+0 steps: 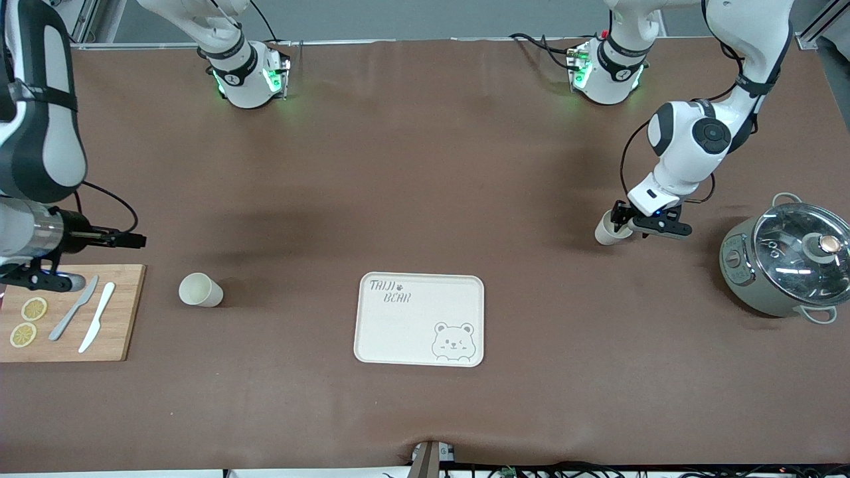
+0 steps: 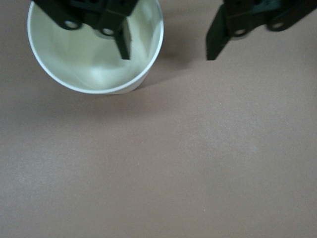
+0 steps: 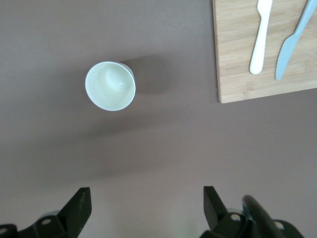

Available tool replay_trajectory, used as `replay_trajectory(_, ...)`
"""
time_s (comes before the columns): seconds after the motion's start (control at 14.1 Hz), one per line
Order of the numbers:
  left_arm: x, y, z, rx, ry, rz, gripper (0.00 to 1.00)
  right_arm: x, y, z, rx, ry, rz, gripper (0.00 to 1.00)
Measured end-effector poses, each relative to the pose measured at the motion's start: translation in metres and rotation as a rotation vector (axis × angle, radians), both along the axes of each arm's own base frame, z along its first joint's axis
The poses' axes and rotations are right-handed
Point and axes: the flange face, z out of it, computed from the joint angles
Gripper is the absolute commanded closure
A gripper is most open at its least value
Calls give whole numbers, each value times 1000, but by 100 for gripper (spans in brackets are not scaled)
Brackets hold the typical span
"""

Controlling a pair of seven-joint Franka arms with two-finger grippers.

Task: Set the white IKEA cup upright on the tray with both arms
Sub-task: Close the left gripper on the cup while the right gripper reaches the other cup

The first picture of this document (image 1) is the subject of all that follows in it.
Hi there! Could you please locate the cream bear print tray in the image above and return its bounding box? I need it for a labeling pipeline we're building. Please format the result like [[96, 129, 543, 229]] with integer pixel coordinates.
[[353, 272, 485, 368]]

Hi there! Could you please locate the wooden cutting board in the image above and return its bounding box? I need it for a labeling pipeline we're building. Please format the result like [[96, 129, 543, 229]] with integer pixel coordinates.
[[0, 264, 147, 363]]

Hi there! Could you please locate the white plastic knife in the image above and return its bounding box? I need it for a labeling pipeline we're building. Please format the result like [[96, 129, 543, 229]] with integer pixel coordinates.
[[78, 281, 116, 354]]

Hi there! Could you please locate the gray plastic knife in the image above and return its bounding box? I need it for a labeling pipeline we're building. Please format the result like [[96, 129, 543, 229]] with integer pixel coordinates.
[[48, 275, 100, 342]]

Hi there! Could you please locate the gray-green cooking pot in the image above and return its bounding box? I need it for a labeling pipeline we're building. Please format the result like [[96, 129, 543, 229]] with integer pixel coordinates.
[[719, 193, 839, 325]]

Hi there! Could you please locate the glass pot lid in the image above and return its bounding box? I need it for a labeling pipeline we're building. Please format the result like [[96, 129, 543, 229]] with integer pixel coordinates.
[[752, 202, 850, 307]]

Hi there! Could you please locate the black arm base cable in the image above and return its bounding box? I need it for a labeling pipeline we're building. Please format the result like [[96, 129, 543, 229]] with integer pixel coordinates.
[[509, 32, 580, 71], [249, 0, 280, 44]]

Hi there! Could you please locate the aluminium frame profile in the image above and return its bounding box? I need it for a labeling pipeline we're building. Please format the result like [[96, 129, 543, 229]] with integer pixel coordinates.
[[794, 0, 850, 50], [66, 0, 102, 46]]

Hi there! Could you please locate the gray clamp bracket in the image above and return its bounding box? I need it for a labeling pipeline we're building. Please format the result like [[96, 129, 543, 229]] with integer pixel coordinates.
[[408, 439, 458, 478]]

